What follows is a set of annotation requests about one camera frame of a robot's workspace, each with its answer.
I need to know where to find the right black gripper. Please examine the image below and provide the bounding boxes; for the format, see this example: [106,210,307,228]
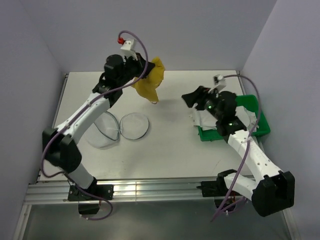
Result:
[181,86,223,121]

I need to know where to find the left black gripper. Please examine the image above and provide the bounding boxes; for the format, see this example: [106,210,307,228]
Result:
[117,52,155,87]

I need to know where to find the yellow bra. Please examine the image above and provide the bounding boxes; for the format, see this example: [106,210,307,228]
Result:
[132,56,165,104]

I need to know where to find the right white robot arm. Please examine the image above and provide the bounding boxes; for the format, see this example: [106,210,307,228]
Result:
[182,86,295,217]

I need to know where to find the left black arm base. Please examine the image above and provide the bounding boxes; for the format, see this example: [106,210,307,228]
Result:
[67,184,114,202]

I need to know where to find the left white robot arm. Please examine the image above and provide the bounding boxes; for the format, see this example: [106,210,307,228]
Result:
[41,54,156,200]

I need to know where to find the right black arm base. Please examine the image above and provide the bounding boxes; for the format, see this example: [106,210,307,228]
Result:
[196,178,229,198]

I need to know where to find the white garments in bin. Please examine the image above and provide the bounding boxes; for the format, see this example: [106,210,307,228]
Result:
[190,106,257,131]

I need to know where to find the green plastic bin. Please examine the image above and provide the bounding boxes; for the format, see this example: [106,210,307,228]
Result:
[197,94,271,142]

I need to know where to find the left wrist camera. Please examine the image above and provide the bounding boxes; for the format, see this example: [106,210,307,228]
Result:
[117,37,138,60]

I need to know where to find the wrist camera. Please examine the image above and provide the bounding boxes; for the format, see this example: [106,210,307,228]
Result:
[208,74,227,93]
[117,37,138,60]

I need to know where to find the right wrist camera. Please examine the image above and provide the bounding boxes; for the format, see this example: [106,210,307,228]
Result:
[208,74,227,93]

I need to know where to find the aluminium mounting rail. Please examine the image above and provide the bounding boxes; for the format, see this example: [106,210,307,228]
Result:
[23,177,216,205]

